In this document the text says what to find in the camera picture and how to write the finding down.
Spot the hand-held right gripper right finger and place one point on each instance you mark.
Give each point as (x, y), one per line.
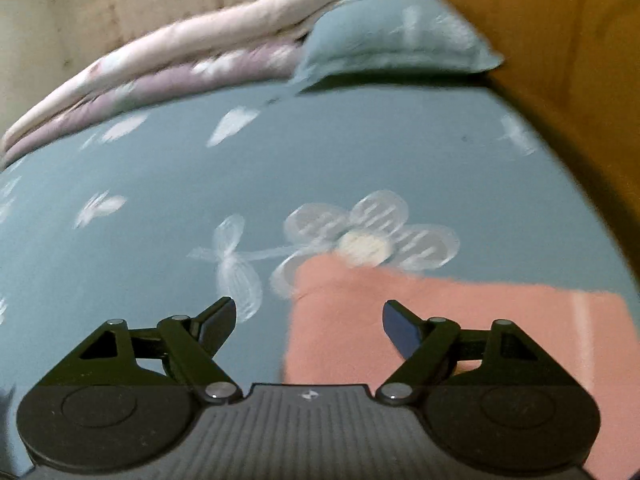
(401, 331)

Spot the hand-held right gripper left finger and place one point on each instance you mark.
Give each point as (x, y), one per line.
(219, 321)

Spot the salmon pink knit sweater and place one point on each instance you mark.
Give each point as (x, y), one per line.
(475, 335)

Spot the blue floral bed sheet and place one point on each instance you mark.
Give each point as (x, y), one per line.
(200, 170)

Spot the purple floral folded quilt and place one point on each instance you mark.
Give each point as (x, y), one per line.
(175, 80)

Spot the pink floral folded quilt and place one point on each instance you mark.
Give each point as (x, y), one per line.
(200, 35)

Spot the blue floral pillow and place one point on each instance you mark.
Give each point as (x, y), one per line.
(390, 35)

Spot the wooden headboard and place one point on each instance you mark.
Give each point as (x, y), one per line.
(560, 50)

